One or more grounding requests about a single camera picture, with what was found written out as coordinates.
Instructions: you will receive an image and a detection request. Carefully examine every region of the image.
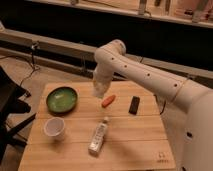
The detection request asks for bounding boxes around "black chair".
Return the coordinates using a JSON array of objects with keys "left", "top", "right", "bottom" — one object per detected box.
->
[{"left": 0, "top": 66, "right": 35, "bottom": 163}]

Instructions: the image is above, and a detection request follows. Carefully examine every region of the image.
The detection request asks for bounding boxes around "grey metal rail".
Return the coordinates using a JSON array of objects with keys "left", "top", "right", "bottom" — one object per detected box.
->
[{"left": 0, "top": 29, "right": 213, "bottom": 88}]

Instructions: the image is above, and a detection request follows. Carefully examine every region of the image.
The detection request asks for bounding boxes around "black rectangular block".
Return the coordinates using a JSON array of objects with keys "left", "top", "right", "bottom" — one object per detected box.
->
[{"left": 129, "top": 96, "right": 140, "bottom": 115}]

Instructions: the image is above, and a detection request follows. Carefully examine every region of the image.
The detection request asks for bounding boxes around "white paper cup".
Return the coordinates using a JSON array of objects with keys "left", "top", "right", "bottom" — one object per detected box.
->
[{"left": 44, "top": 117, "right": 65, "bottom": 141}]

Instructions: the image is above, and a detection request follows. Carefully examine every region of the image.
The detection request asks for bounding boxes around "white plastic bottle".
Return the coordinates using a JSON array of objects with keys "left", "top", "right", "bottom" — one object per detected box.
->
[{"left": 88, "top": 117, "right": 109, "bottom": 156}]

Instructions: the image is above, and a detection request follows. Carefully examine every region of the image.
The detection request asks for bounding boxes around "black floor cable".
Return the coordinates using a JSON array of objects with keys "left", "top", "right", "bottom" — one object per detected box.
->
[{"left": 0, "top": 43, "right": 42, "bottom": 88}]

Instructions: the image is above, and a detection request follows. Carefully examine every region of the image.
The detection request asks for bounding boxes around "green ceramic bowl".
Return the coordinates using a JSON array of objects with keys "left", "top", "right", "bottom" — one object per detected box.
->
[{"left": 46, "top": 87, "right": 78, "bottom": 113}]

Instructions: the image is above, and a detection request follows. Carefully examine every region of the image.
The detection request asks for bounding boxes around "orange carrot toy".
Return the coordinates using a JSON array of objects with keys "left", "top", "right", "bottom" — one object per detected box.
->
[{"left": 101, "top": 95, "right": 116, "bottom": 108}]

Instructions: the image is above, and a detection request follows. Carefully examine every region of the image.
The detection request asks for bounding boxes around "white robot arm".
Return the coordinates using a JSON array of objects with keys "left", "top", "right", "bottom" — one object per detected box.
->
[{"left": 93, "top": 39, "right": 213, "bottom": 171}]

